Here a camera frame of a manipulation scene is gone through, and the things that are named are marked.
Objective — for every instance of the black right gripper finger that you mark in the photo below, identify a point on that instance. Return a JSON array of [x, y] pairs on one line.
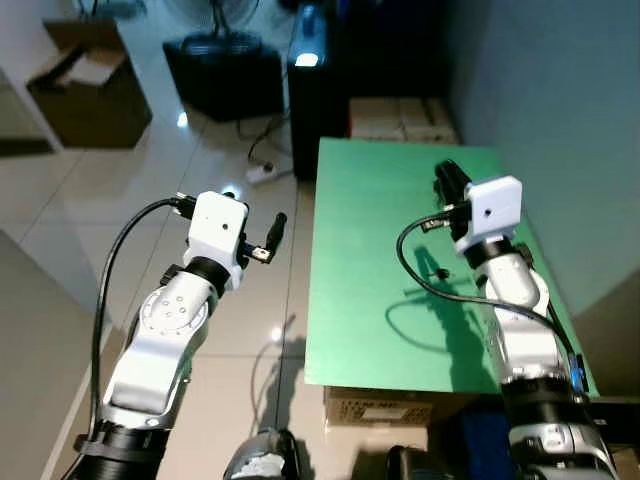
[[450, 178]]

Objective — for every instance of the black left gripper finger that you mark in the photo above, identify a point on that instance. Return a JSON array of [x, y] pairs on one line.
[[276, 230]]

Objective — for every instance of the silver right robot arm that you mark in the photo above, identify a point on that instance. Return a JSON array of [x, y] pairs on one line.
[[530, 340]]

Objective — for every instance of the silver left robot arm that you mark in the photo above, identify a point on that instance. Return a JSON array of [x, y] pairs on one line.
[[160, 340]]

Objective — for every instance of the white power strip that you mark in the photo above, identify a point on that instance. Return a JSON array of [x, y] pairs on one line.
[[268, 173]]

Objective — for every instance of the beige cardboard box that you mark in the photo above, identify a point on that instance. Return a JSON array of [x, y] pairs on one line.
[[375, 118], [430, 120]]

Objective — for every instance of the small black object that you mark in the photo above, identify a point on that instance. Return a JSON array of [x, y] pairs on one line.
[[443, 272]]

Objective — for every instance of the black cabinet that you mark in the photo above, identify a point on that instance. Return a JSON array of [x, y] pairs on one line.
[[370, 60]]

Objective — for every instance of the labelled cardboard box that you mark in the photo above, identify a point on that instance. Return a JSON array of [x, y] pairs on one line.
[[385, 408]]

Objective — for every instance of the robot left leg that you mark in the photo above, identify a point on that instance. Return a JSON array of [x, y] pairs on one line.
[[262, 460]]

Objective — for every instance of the robot leg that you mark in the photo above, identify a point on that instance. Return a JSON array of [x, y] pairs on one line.
[[262, 460], [405, 465]]

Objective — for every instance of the black fan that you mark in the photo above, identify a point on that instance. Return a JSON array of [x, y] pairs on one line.
[[215, 20]]

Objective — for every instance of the open brown cardboard box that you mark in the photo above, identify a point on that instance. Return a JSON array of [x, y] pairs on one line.
[[95, 95]]

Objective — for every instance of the robot right leg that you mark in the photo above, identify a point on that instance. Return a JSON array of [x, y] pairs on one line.
[[405, 465]]

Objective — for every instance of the black toner box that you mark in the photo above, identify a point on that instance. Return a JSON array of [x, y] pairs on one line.
[[615, 420]]

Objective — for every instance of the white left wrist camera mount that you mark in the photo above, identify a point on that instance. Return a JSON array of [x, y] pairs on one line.
[[218, 235]]

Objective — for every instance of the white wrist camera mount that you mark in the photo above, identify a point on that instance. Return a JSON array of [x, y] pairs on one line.
[[218, 235], [492, 210]]

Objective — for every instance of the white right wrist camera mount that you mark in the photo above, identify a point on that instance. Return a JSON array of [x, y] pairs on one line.
[[492, 210]]

